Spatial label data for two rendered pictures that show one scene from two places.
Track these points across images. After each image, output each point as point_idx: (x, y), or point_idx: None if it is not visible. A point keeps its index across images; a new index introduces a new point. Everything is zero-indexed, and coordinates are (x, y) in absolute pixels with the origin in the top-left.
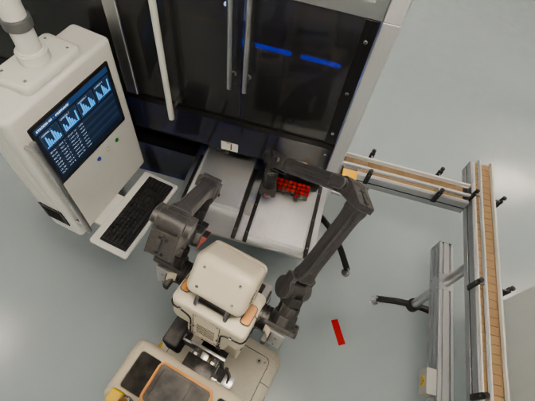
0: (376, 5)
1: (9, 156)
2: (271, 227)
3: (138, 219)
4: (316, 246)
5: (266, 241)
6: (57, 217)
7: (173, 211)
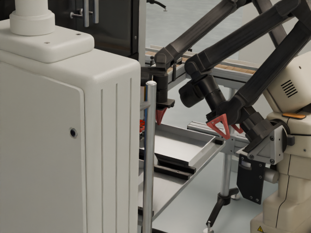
0: None
1: (114, 160)
2: (181, 155)
3: None
4: (276, 36)
5: (197, 160)
6: None
7: None
